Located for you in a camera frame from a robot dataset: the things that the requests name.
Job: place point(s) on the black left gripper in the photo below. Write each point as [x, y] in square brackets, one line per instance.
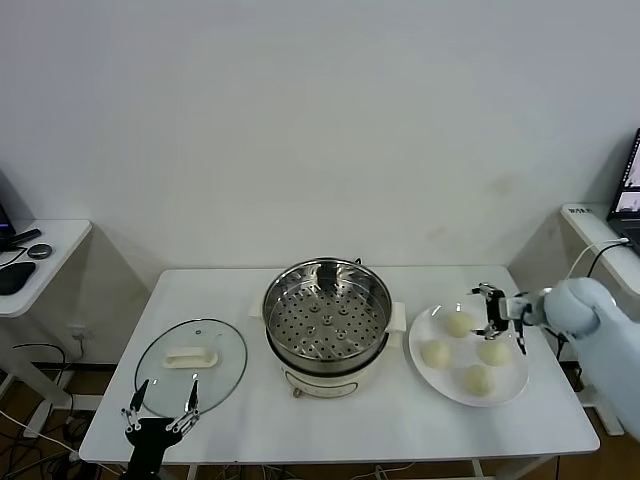
[150, 437]

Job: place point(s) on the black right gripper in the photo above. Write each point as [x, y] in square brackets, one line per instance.
[498, 310]

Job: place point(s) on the white steamed baozi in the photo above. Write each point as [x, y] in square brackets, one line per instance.
[479, 380]
[436, 354]
[494, 352]
[459, 324]

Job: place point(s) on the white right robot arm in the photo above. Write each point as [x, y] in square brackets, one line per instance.
[580, 310]

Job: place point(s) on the stainless steel steamer basket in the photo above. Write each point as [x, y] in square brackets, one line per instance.
[325, 366]

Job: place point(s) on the white round plate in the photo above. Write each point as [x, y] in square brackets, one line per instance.
[510, 382]

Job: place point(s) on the white printed desk label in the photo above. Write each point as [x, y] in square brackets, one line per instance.
[579, 211]

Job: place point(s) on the cream electric cooking pot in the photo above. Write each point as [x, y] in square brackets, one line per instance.
[325, 385]

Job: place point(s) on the white side desk with mouse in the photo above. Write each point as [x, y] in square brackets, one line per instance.
[55, 260]

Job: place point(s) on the open black laptop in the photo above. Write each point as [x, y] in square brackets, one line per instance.
[627, 190]

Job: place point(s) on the black computer mouse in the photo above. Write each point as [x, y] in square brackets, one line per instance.
[15, 277]

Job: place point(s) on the black bar remote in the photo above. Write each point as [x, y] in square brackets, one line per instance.
[25, 236]

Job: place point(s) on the black monitor with purple glow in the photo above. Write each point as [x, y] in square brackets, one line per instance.
[5, 200]

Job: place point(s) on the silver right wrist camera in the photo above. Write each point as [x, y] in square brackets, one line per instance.
[512, 308]

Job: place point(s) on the white wall outlet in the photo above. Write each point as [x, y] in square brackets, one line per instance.
[77, 332]

